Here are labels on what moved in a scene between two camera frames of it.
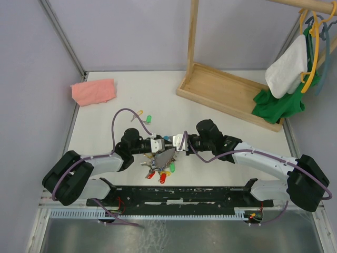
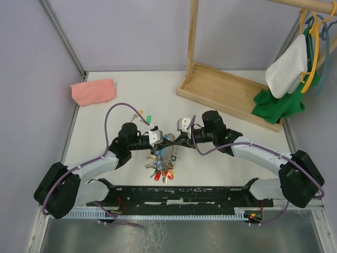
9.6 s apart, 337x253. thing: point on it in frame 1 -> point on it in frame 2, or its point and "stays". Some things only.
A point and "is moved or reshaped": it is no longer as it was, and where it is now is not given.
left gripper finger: x=168 y=144 stays
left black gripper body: x=159 y=137 stays
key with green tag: x=148 y=119 stays
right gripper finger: x=180 y=153 -> x=181 y=143
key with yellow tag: x=139 y=113 stays
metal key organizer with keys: x=161 y=163 is moved or reshaped
